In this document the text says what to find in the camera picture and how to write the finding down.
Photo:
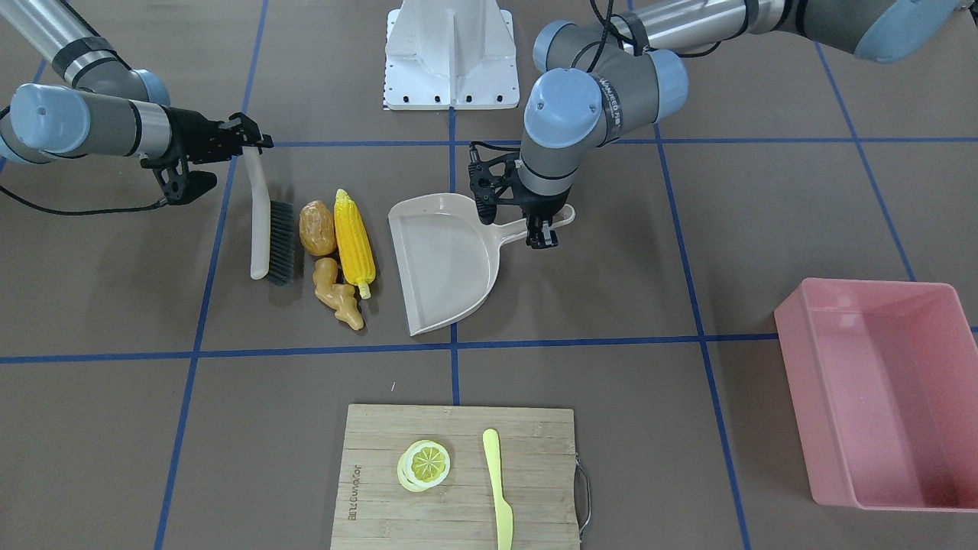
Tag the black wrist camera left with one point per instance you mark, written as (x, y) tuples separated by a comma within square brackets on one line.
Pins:
[(492, 181)]

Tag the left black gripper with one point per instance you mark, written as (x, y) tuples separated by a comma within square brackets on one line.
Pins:
[(539, 208)]

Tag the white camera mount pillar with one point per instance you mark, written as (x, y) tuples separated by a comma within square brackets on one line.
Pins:
[(450, 54)]

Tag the beige plastic dustpan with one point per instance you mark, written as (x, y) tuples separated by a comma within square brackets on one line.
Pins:
[(447, 260)]

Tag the tan toy ginger root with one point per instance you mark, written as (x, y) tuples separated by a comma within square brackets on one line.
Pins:
[(341, 298)]

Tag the wooden cutting board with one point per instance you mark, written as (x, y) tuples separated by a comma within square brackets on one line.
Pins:
[(538, 464)]

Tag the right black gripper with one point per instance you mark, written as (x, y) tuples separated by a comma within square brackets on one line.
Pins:
[(189, 130)]

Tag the yellow toy corn cob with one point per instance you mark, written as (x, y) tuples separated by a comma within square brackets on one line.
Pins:
[(354, 246)]

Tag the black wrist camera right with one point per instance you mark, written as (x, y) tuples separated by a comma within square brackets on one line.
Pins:
[(178, 184)]

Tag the brown toy potato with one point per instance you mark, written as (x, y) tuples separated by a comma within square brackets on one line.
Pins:
[(316, 229)]

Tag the yellow plastic knife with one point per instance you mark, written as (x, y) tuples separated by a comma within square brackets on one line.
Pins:
[(504, 517)]

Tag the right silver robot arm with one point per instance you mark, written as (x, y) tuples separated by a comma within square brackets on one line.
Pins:
[(104, 105)]

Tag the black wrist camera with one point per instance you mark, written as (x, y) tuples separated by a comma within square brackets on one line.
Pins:
[(178, 184), (492, 181)]

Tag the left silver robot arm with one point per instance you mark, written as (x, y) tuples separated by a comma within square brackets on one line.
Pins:
[(602, 81)]

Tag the pink plastic bin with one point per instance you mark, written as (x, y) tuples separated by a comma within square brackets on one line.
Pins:
[(883, 377)]

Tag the beige hand brush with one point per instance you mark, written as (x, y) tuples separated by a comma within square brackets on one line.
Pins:
[(272, 255)]

